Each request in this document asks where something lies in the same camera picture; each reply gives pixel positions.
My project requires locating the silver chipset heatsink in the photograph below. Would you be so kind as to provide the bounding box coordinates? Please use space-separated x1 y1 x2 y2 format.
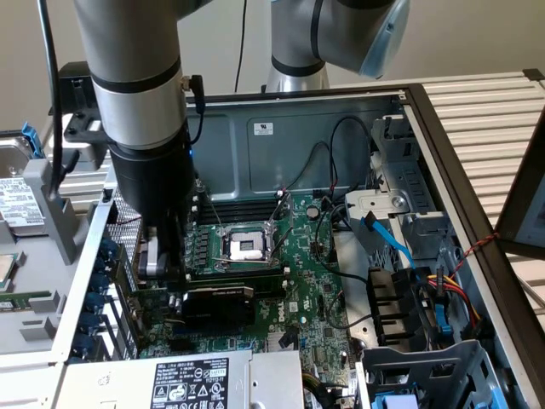
267 330 301 351

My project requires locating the grey parts rack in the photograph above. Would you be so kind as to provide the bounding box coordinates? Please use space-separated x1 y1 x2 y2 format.
0 157 93 363

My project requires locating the black RAM slot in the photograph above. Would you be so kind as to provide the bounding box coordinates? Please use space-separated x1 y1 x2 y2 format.
199 215 273 226
198 206 280 219
198 192 284 208
198 203 282 213
189 266 291 279

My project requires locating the CPU socket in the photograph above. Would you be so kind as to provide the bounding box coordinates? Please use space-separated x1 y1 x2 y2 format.
212 223 282 274

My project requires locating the thin socket locking lever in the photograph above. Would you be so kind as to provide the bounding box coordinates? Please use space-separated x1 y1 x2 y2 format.
204 189 226 233
214 254 278 268

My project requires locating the metal socket cover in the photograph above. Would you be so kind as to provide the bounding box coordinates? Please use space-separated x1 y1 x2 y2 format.
267 192 295 256

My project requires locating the thin black hanging cable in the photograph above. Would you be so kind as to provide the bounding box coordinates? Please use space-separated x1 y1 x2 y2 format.
233 0 249 93

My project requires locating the black camera cable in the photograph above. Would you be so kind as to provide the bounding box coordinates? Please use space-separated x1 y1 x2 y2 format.
36 0 82 201

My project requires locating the green motherboard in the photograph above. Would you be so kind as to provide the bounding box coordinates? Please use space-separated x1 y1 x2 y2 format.
138 191 354 384

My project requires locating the blue SATA wire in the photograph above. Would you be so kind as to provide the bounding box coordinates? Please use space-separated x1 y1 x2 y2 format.
360 210 417 273

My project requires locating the silver CPU chip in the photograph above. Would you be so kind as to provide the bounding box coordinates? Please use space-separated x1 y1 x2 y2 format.
0 251 22 295

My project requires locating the coloured power wire harness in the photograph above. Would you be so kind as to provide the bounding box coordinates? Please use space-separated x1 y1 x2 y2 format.
425 274 495 342

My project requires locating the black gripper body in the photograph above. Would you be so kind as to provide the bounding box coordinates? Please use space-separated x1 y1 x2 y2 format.
106 130 198 230

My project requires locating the grey power supply unit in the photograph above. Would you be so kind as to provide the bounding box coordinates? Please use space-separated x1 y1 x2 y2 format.
53 351 306 409

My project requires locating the black wrist connector plug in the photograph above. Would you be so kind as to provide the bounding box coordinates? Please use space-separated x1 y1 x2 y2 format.
181 74 206 146

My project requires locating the silver hard disk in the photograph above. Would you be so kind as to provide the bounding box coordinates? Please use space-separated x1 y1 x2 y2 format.
0 122 47 238

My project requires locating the GPU card with black shroud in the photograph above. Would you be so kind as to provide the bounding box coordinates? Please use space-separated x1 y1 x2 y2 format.
118 272 257 332

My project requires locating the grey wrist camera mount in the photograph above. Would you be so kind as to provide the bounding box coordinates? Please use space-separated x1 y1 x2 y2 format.
62 112 112 171

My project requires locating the grey metal PC case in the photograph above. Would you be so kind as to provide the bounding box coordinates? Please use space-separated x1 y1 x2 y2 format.
53 83 545 409

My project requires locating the black plastic fan shroud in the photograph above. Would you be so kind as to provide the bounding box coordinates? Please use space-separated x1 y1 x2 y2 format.
366 266 431 349

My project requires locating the loose green RAM stick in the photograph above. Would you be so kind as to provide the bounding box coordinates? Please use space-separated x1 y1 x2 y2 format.
0 290 53 312

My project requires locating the silver disk bay bracket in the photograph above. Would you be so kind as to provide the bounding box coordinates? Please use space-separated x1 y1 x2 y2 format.
343 189 410 233

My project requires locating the blue plastic clip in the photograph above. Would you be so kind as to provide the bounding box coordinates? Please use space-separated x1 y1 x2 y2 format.
433 293 453 338

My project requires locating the grey disk bay cage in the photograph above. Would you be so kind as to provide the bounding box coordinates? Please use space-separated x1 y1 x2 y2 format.
355 338 523 409

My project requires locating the dark framed screen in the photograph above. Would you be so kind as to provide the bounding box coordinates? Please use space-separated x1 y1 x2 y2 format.
496 100 545 259

